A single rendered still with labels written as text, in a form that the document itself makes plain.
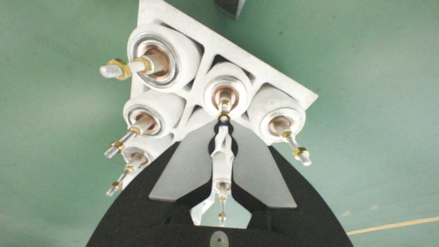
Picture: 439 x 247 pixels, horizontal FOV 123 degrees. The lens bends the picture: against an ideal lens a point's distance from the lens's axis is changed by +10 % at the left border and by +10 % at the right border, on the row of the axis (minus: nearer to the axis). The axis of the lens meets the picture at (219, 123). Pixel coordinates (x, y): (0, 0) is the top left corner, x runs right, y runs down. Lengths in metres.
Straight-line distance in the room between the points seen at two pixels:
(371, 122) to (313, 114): 0.25
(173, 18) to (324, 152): 0.77
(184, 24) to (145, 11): 0.07
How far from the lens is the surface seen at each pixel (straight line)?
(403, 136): 0.94
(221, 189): 0.37
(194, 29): 0.28
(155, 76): 0.23
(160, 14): 0.30
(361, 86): 0.66
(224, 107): 0.16
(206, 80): 0.20
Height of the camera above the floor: 0.45
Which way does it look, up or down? 58 degrees down
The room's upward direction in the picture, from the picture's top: 174 degrees counter-clockwise
